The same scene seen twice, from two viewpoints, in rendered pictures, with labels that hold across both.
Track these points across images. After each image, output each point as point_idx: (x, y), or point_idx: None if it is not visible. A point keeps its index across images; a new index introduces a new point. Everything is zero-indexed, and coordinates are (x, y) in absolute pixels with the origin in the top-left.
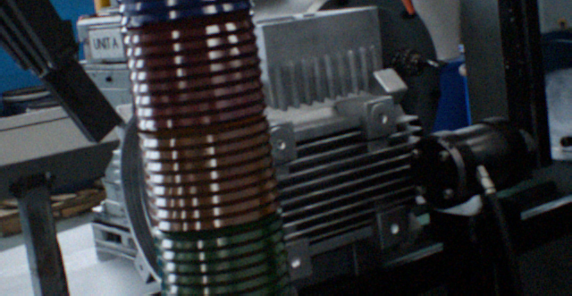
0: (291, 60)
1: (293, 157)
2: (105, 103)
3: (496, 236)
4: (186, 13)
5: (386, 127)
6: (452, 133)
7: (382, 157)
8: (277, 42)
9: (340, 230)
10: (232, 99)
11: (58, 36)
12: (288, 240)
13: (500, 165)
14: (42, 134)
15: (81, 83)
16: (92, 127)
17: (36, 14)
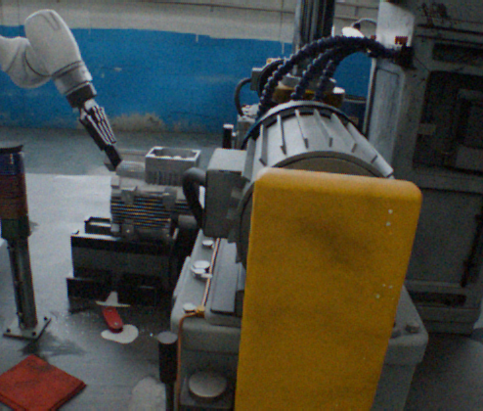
0: (154, 169)
1: (131, 201)
2: (120, 160)
3: (184, 252)
4: None
5: (169, 203)
6: (177, 214)
7: (172, 211)
8: (150, 162)
9: (150, 227)
10: (3, 193)
11: (100, 140)
12: (128, 223)
13: (189, 231)
14: (135, 159)
15: (110, 154)
16: (114, 166)
17: (92, 133)
